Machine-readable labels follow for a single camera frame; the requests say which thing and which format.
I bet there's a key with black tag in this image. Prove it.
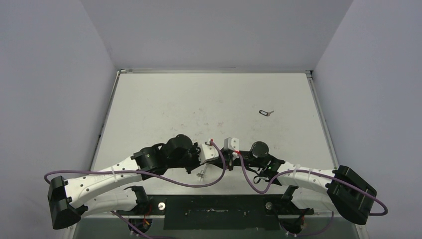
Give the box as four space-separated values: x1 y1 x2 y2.
259 110 274 117

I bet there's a grey key holder with rings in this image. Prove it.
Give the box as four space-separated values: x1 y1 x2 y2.
196 163 208 182

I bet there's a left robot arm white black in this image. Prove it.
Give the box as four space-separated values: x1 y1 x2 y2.
44 134 226 230

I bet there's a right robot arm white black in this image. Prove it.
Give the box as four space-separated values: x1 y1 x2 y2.
222 137 377 225

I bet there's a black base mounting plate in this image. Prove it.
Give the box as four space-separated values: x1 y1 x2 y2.
122 194 314 231

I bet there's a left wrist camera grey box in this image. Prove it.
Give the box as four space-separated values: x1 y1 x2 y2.
198 138 219 164

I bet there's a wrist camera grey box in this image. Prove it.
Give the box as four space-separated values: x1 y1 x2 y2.
223 137 240 159
198 138 219 164

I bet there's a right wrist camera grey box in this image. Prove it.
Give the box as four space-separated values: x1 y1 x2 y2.
223 137 240 159

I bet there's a black loop cable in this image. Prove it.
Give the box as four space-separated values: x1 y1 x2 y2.
252 166 274 185

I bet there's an aluminium table frame rail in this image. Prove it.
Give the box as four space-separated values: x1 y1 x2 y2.
294 71 373 225

